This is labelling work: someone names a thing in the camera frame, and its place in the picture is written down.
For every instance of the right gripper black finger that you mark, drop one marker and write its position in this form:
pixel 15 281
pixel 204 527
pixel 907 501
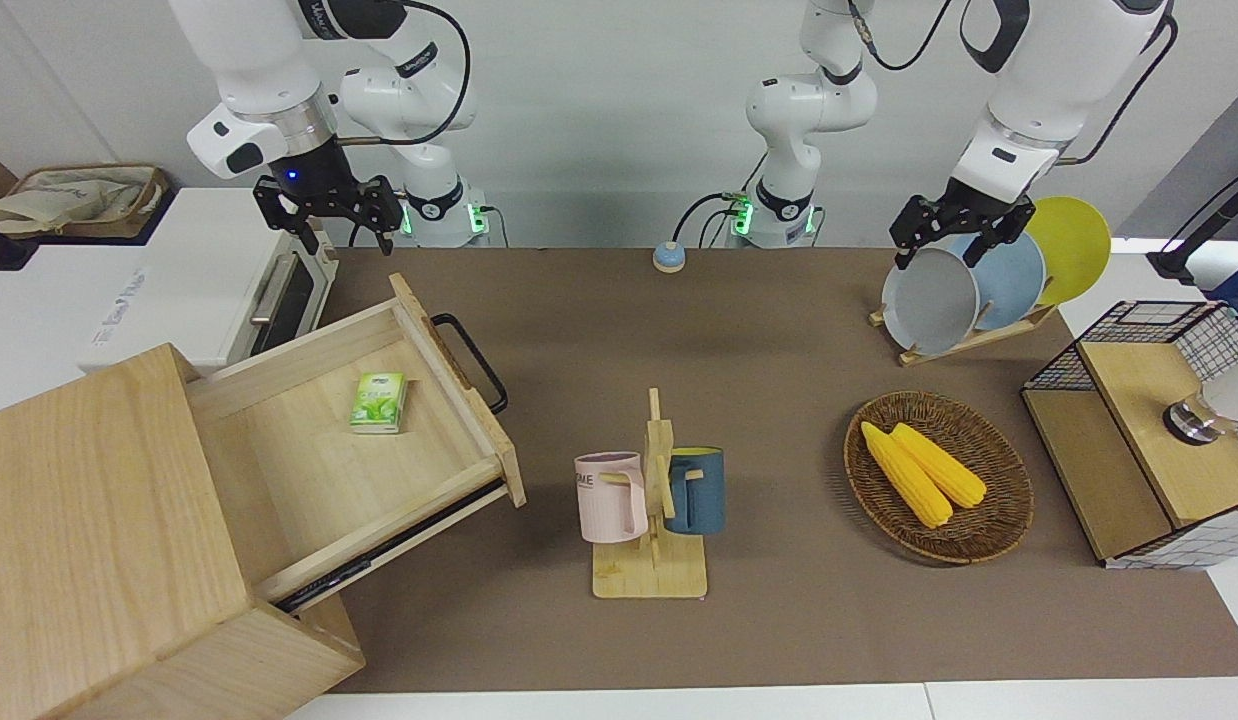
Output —
pixel 386 232
pixel 309 235

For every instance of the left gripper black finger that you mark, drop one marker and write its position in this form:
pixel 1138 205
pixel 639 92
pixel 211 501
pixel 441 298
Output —
pixel 905 250
pixel 978 250

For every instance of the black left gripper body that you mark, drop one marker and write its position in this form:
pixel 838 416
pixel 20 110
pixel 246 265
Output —
pixel 969 212

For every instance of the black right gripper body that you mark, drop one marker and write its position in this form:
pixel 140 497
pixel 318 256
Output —
pixel 314 185

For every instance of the light wooden drawer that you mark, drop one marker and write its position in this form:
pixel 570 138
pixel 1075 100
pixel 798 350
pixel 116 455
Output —
pixel 299 470

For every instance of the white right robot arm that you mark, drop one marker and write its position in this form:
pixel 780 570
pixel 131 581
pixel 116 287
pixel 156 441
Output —
pixel 249 60

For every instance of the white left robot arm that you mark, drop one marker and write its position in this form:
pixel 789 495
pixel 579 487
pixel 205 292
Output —
pixel 1069 60

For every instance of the light wooden drawer cabinet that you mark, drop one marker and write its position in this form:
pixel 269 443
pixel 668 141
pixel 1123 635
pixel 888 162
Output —
pixel 79 500

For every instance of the light blue plate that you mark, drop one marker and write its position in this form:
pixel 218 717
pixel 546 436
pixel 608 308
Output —
pixel 1014 285

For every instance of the grey plate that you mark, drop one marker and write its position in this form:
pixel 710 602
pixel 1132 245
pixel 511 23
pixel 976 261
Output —
pixel 929 305

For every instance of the wooden plate rack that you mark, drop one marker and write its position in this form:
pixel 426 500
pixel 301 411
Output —
pixel 999 331

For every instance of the yellow plate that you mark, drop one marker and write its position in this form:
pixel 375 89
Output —
pixel 1074 250

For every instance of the white toaster oven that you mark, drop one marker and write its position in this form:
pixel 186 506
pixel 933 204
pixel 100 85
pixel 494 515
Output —
pixel 199 270

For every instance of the green tissue pack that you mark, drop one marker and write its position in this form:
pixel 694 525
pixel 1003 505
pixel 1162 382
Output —
pixel 379 403

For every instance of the brown table mat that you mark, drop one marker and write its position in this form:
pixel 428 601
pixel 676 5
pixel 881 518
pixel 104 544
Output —
pixel 779 420

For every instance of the yellow corn cob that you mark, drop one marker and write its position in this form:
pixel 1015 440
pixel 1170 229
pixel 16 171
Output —
pixel 909 480
pixel 951 475

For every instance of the grid-pattern storage box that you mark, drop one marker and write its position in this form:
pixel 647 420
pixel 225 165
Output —
pixel 1139 420

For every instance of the blue round bell button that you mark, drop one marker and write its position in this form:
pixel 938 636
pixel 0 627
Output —
pixel 669 258

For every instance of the brown tray with cloth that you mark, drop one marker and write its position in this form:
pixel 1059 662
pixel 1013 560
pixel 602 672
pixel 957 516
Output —
pixel 69 195

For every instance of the brown wicker basket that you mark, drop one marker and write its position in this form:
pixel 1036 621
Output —
pixel 989 520

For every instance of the dark blue mug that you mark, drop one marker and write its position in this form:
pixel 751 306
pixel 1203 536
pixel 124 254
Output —
pixel 701 490

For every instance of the pink mug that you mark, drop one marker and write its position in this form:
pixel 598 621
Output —
pixel 609 500

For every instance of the wooden mug stand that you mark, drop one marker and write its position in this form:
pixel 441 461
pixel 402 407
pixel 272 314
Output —
pixel 649 572

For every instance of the black camera stand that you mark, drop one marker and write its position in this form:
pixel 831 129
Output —
pixel 1194 245

